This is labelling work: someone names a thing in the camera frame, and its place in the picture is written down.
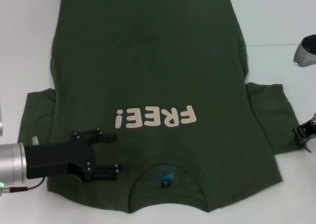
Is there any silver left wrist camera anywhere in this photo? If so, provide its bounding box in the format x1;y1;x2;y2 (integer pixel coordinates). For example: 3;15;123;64
0;97;4;136

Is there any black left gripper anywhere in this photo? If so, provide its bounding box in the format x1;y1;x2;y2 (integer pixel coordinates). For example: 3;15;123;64
24;128;131;183

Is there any dark green FREE t-shirt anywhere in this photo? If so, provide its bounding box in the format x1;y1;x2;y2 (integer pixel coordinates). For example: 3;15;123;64
17;0;301;214

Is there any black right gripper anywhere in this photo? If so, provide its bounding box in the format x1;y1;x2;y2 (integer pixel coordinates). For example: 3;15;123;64
292;112;316;153

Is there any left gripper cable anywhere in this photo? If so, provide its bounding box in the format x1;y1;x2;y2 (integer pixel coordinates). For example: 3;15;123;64
1;178;46;193

